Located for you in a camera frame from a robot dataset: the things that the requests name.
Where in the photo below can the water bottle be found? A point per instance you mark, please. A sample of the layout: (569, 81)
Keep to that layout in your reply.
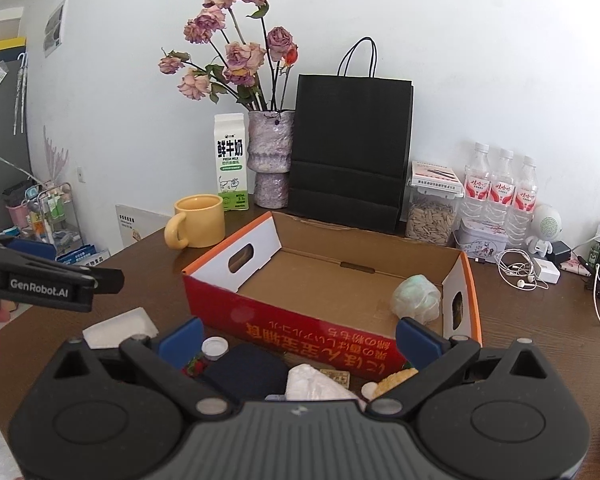
(520, 216)
(502, 189)
(476, 184)

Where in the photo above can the white milk carton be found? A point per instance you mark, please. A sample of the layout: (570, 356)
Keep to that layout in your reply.
(231, 161)

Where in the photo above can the clear seed container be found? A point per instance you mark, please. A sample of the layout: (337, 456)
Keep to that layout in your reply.
(431, 215)

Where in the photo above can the white round robot toy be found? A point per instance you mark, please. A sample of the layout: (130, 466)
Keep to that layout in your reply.
(545, 228)

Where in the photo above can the black paper shopping bag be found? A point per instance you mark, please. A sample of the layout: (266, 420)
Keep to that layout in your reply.
(352, 139)

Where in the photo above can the white wired earphones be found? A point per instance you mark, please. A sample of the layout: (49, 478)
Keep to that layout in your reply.
(519, 275)

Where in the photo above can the small wire storage rack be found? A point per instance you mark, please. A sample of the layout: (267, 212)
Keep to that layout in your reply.
(52, 216)

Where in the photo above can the yellow white hamster plush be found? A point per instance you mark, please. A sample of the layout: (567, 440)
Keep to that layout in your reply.
(373, 390)

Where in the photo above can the blue white brochures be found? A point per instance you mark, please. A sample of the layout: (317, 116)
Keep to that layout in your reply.
(86, 255)

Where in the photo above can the water bottle left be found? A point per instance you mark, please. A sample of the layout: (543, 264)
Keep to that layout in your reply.
(476, 184)

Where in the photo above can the white tin box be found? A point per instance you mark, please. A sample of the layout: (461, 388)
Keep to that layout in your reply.
(481, 240)

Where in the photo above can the small white bottle cap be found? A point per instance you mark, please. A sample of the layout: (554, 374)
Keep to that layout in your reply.
(213, 348)

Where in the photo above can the plastic bag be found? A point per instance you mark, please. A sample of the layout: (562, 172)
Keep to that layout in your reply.
(417, 298)

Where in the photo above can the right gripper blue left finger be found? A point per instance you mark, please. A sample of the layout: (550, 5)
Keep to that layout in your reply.
(172, 351)

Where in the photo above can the yellow ceramic mug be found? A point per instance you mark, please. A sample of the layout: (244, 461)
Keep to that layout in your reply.
(198, 222)

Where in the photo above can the dried pink roses bouquet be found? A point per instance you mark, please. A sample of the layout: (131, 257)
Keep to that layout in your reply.
(253, 73)

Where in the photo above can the purple textured vase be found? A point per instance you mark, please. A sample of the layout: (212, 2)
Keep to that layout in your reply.
(269, 156)

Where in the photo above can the white charger adapter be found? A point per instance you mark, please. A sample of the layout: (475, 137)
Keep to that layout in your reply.
(545, 271)

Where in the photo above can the white packet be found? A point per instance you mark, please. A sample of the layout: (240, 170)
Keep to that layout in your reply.
(306, 383)

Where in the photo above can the navy blue zip pouch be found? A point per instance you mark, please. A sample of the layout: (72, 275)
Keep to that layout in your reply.
(247, 373)

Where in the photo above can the water bottle right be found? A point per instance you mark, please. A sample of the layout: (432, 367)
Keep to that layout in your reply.
(520, 216)

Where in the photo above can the red artificial rose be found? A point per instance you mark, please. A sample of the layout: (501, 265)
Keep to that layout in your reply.
(196, 366)

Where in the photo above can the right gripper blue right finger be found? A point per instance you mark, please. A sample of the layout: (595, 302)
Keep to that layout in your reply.
(420, 346)

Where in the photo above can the small wooden stamp block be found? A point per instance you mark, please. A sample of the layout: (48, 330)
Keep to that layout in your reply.
(341, 377)

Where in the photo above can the water bottle middle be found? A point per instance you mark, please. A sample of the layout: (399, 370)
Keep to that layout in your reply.
(502, 189)

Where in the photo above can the flat box on container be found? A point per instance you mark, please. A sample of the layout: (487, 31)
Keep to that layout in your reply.
(436, 178)

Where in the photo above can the translucent cotton swab box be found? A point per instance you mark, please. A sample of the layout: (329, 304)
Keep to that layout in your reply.
(110, 333)

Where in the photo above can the grey refrigerator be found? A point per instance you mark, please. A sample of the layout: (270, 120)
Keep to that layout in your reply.
(14, 146)

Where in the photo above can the red cardboard box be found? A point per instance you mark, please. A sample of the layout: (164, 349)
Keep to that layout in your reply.
(323, 292)

